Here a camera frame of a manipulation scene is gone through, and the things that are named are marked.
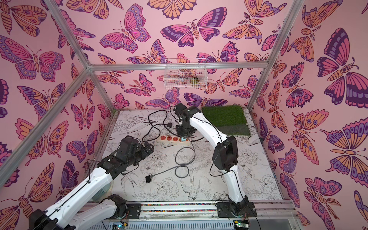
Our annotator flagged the black power strip cord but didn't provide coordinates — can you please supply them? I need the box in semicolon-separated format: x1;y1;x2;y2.
141;109;208;143

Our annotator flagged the white wire basket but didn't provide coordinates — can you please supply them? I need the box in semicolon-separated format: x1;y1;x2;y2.
163;58;208;90

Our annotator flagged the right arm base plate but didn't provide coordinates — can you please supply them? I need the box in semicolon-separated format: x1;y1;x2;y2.
215;202;257;218

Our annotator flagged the small black mp3 player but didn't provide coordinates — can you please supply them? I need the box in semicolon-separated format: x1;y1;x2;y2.
145;175;152;184

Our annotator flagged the green artificial grass mat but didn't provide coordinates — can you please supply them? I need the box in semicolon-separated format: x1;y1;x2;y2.
202;105;251;136

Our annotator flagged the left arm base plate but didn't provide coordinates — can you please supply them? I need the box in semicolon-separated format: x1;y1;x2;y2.
114;203;141;219

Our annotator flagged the white red power strip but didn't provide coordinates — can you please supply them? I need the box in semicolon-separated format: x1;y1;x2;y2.
156;135;191;145

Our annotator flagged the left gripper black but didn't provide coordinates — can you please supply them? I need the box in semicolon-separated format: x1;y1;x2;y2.
126;141;155;168

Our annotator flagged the aluminium front rail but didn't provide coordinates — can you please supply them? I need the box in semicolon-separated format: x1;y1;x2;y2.
61;199;302;230

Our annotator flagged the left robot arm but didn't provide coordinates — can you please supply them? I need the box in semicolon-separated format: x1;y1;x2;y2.
28;136;154;230

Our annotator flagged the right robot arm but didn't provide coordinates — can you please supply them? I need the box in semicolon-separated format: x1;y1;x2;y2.
173;103;249;216

